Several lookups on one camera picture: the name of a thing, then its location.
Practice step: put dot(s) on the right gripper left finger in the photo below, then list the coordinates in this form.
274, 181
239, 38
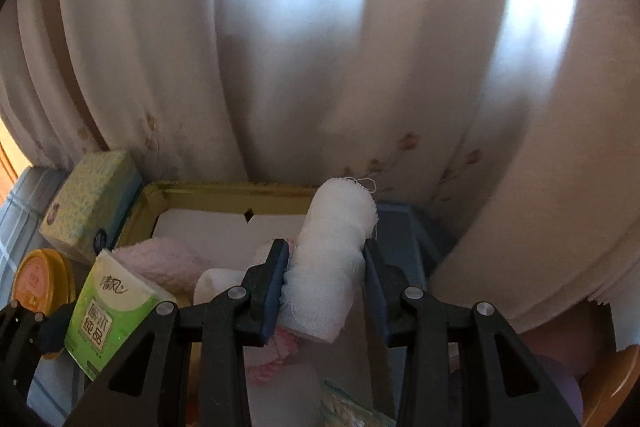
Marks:
146, 381

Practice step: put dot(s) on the green tissue pack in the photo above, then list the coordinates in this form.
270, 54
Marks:
111, 305

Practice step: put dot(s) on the clear crinkly plastic bag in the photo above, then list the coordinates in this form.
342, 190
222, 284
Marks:
338, 409

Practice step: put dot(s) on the white foam block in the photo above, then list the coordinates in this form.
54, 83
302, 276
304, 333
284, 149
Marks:
214, 282

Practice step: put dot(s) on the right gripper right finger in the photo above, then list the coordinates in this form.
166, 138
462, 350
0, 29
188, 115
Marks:
502, 382

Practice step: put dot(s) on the white gauze roll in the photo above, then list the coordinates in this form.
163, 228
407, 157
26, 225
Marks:
327, 264

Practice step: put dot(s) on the pink fluffy cloth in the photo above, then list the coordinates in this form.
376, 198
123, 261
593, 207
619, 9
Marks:
168, 263

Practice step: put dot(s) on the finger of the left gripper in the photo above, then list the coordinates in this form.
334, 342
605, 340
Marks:
26, 337

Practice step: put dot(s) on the pink floral curtain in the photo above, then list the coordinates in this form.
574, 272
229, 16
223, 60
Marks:
515, 123

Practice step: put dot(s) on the purple round object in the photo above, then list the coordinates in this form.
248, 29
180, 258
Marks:
566, 383

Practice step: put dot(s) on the gold rectangular tin box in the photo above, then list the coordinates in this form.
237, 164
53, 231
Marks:
233, 227

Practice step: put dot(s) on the yellow patterned tissue box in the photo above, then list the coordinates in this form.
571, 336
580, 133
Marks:
87, 213

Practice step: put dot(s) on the round gold tin lid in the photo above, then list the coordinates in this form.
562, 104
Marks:
45, 283

